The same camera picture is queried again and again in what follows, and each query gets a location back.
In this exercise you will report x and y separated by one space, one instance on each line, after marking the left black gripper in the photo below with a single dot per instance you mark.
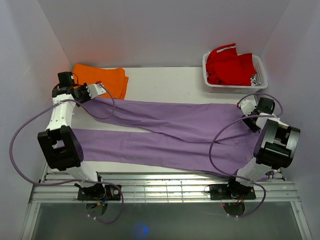
84 88

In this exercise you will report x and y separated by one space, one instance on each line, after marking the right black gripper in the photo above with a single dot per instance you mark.
253 127

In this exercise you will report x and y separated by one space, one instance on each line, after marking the purple trousers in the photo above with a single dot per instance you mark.
194 137

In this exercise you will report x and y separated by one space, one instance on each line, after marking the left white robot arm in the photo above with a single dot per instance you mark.
59 144

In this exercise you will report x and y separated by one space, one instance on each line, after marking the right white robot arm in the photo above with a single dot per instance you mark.
275 147

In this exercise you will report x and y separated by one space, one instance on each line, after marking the folded orange trousers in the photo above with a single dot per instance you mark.
115 80

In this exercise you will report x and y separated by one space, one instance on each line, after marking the red trousers in basket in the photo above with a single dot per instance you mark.
224 66

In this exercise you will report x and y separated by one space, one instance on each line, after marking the white plastic basket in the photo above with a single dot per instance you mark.
261 78

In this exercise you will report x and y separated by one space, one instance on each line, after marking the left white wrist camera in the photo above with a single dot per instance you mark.
95 90

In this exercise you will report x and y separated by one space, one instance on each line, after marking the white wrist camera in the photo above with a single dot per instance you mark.
95 90
247 107

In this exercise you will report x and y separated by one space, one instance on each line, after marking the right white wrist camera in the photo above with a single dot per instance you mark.
247 107

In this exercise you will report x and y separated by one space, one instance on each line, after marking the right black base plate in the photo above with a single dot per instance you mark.
223 192

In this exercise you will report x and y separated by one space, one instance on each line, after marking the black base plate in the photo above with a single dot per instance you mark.
110 193
223 192

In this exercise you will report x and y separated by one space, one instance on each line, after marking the aluminium rail frame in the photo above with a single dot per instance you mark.
139 183

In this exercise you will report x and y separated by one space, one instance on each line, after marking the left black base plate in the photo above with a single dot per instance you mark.
110 193

